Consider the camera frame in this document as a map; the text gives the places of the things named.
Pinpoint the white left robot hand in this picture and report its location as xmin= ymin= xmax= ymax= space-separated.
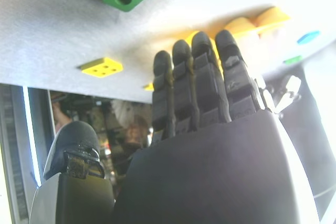
xmin=29 ymin=29 xmax=320 ymax=224

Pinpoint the yellow egg tray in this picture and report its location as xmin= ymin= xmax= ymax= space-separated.
xmin=181 ymin=5 xmax=291 ymax=54

